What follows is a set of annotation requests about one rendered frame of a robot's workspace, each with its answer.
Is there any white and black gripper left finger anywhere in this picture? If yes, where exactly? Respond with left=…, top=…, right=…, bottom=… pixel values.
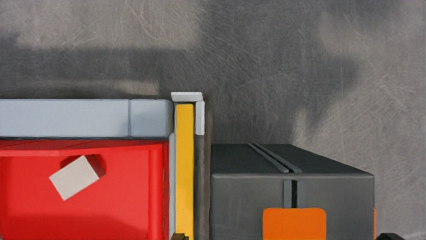
left=171, top=233, right=189, bottom=240

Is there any red bin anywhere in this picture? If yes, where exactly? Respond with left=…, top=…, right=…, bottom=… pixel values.
left=0, top=140, right=169, bottom=240

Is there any grey rectangular block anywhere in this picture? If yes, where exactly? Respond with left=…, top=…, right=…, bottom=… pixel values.
left=48, top=154, right=106, bottom=201

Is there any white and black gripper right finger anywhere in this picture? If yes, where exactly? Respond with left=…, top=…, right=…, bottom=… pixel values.
left=376, top=233, right=405, bottom=240

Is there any yellow bar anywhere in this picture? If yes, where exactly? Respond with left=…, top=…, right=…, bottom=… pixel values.
left=176, top=105, right=194, bottom=240

